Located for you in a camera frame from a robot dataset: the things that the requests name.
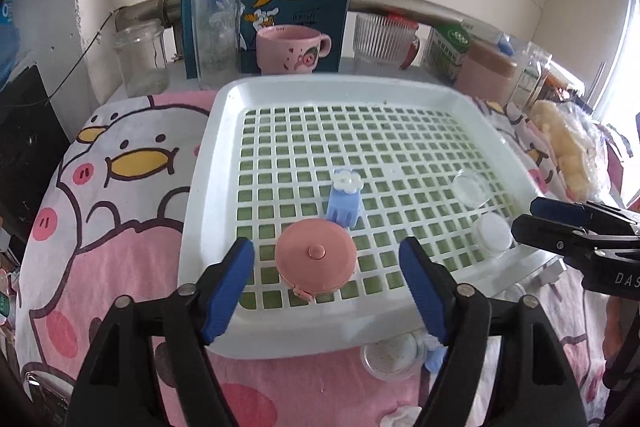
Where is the pink cartoon pig tablecloth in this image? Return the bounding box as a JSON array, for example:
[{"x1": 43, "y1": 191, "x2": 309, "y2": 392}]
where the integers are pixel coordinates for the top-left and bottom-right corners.
[{"x1": 14, "y1": 89, "x2": 622, "y2": 427}]

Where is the clear shallow round dish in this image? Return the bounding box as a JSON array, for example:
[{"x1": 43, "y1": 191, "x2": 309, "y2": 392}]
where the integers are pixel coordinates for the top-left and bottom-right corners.
[{"x1": 451, "y1": 169, "x2": 491, "y2": 209}]

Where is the green and white box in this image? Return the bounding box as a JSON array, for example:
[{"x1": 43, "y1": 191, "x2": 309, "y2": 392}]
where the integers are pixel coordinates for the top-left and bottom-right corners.
[{"x1": 421, "y1": 23, "x2": 471, "y2": 84}]

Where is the short clear glass jar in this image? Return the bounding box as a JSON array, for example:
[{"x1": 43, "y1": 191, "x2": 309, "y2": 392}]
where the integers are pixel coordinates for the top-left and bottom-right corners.
[{"x1": 113, "y1": 20, "x2": 169, "y2": 98}]

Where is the smartphone in pink case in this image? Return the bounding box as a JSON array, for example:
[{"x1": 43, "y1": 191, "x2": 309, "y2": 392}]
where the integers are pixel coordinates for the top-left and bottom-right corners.
[{"x1": 21, "y1": 372, "x2": 68, "y2": 427}]

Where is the white round lid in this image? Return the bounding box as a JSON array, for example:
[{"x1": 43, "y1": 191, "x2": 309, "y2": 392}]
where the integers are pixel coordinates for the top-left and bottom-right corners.
[{"x1": 472, "y1": 212, "x2": 513, "y2": 258}]

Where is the clear round container with crumbs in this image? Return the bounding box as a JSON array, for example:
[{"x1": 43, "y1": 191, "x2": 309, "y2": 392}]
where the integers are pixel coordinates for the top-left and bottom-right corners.
[{"x1": 360, "y1": 329, "x2": 427, "y2": 381}]

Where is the tall clear glass bottle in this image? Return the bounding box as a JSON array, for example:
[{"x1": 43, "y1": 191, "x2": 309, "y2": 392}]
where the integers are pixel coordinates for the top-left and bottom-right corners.
[{"x1": 191, "y1": 0, "x2": 241, "y2": 90}]

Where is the pink lidded canister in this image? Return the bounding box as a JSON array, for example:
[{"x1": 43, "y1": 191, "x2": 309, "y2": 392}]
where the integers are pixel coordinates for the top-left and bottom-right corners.
[{"x1": 454, "y1": 40, "x2": 516, "y2": 105}]

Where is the pink round tape measure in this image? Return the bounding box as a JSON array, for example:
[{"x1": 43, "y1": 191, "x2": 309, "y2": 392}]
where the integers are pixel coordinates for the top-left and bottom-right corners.
[{"x1": 274, "y1": 218, "x2": 357, "y2": 301}]

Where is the clear labelled plastic jar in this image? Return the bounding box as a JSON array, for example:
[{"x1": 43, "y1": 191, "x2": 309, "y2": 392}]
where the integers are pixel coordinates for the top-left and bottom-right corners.
[{"x1": 509, "y1": 42, "x2": 552, "y2": 110}]

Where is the ribbed clear glass cup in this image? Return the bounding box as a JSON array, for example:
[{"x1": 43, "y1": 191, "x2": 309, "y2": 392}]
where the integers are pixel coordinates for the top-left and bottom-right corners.
[{"x1": 352, "y1": 13, "x2": 413, "y2": 69}]

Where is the blue clip with white flower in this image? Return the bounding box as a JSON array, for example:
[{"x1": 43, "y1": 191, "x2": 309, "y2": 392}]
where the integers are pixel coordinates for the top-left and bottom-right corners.
[{"x1": 326, "y1": 169, "x2": 363, "y2": 229}]

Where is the pink pig mug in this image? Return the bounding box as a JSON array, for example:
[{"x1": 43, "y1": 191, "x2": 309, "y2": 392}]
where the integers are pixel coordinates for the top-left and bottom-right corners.
[{"x1": 255, "y1": 25, "x2": 332, "y2": 75}]

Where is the white and green slotted tray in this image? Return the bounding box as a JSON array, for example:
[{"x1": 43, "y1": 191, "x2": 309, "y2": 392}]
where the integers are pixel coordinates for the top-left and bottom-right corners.
[{"x1": 178, "y1": 74, "x2": 549, "y2": 360}]

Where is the plastic bag of yellow snacks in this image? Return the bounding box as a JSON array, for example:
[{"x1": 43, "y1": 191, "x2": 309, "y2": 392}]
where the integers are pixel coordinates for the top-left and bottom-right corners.
[{"x1": 528, "y1": 100, "x2": 611, "y2": 202}]

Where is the black speaker box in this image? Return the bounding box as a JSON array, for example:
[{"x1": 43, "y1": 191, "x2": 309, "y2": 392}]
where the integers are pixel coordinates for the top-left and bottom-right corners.
[{"x1": 0, "y1": 66, "x2": 70, "y2": 244}]

